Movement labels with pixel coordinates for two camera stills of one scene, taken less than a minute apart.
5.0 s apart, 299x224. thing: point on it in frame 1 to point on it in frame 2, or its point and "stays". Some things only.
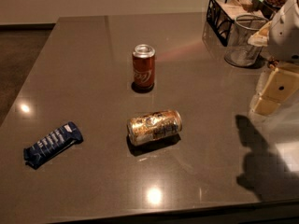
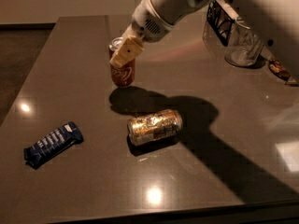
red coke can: [144, 64] to [121, 76]
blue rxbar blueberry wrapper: [64, 137] stays
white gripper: [285, 37] to [147, 27]
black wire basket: [222, 10] stays
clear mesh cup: [240, 53] stays
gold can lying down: [153, 125] stays
